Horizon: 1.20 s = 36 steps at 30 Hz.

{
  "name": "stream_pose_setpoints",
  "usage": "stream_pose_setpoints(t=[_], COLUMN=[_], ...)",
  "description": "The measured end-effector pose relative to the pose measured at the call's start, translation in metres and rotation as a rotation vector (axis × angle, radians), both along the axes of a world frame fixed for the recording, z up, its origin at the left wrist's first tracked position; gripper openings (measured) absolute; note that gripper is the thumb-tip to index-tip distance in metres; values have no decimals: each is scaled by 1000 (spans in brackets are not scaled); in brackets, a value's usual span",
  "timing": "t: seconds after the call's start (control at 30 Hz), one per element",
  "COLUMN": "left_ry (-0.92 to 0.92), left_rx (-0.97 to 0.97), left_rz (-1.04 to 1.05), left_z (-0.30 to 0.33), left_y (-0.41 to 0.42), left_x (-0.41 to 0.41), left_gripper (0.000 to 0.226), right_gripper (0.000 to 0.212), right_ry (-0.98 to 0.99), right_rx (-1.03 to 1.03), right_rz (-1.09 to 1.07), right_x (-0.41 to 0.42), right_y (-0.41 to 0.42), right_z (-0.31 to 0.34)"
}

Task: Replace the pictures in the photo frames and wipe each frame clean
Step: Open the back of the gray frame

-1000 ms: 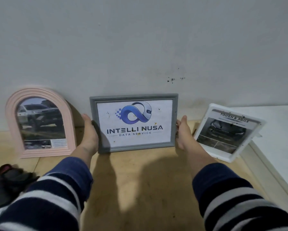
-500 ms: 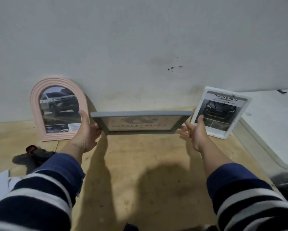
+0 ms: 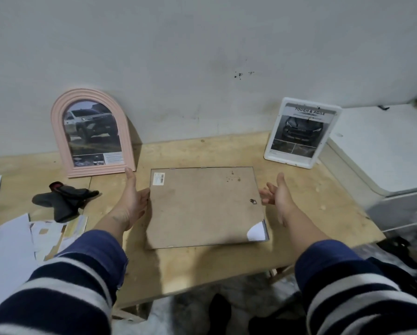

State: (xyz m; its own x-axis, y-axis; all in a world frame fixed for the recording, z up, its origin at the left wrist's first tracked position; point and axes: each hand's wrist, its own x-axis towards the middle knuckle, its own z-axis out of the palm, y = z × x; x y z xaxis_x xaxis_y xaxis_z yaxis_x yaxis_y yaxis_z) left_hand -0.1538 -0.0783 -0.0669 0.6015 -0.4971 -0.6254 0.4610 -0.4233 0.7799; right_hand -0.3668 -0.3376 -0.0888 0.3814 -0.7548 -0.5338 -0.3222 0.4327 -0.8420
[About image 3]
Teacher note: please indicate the cut brochure pages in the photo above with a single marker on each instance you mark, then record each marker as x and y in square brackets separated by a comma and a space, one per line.
[51, 233]

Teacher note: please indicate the person's right hand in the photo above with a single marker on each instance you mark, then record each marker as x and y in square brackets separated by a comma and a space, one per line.
[281, 198]

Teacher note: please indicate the white cabinet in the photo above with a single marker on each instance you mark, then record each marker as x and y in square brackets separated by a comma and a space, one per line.
[386, 153]

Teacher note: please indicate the large white paper sheet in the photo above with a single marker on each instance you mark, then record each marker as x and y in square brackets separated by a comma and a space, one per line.
[6, 258]

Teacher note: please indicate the black cleaning cloth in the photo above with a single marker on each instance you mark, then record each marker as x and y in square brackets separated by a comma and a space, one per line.
[63, 205]

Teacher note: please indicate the person's left hand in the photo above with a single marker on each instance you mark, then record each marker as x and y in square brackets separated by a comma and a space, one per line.
[131, 205]

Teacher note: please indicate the person's left forearm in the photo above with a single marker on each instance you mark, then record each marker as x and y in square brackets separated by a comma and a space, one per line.
[72, 282]

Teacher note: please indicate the white rectangular photo frame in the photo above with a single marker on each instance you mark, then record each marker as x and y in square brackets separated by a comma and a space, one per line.
[269, 156]

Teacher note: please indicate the brown rectangular backing board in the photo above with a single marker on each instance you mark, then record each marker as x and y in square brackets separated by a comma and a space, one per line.
[205, 205]

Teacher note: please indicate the person's right forearm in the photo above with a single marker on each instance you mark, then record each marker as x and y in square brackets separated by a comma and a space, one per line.
[348, 282]

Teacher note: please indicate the pink arched photo frame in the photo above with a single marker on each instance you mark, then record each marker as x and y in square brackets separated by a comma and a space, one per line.
[56, 129]

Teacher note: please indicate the grey rectangular photo frame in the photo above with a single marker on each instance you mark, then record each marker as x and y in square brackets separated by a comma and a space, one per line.
[208, 246]

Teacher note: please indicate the person's black shoe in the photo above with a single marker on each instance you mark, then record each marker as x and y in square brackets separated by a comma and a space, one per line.
[219, 314]

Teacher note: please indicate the black stool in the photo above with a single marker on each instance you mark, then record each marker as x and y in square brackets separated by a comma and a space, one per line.
[281, 317]

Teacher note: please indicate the black bag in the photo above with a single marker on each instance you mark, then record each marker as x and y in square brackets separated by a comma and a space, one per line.
[403, 268]

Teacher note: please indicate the small black clip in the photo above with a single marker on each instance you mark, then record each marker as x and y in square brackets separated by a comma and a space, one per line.
[383, 108]

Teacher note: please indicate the double-sided arched brochure picture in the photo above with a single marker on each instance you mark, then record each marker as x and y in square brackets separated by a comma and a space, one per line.
[90, 132]

